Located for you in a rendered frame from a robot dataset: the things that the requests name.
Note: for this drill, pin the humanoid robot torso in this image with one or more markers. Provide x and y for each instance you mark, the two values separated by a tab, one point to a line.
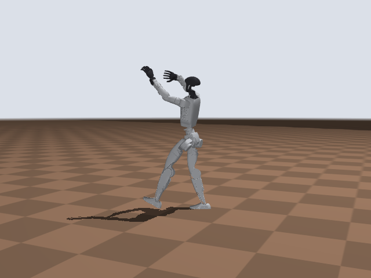
189	117

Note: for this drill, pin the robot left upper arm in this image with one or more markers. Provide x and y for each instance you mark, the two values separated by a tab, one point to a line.
183	103

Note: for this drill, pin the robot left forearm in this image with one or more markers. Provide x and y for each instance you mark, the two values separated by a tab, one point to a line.
159	88

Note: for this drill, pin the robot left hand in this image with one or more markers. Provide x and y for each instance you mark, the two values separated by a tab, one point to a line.
149	73

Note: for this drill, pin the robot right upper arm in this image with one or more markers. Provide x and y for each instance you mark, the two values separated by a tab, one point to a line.
184	87

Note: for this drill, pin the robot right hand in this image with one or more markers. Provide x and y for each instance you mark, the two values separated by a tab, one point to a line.
171	76

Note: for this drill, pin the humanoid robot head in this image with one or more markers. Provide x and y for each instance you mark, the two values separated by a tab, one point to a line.
192	81

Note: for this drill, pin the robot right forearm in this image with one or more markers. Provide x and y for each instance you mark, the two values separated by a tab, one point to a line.
181	80

